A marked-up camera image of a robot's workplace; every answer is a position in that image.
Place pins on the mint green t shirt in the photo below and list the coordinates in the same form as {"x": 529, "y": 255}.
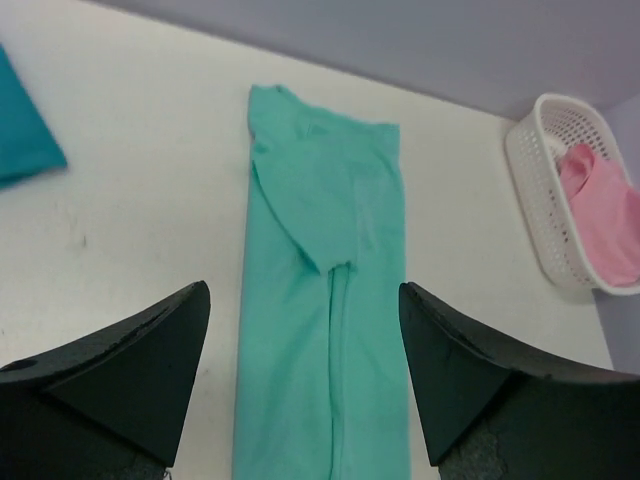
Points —
{"x": 322, "y": 382}

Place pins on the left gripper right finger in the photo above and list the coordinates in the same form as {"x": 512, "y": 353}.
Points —
{"x": 494, "y": 407}

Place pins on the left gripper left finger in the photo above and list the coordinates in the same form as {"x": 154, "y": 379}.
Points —
{"x": 111, "y": 404}

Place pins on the pink t shirt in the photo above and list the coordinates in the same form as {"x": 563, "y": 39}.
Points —
{"x": 605, "y": 208}

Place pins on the folded teal t shirt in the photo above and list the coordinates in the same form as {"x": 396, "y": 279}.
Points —
{"x": 28, "y": 148}

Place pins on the white perforated plastic basket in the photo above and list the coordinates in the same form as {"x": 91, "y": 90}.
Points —
{"x": 534, "y": 147}

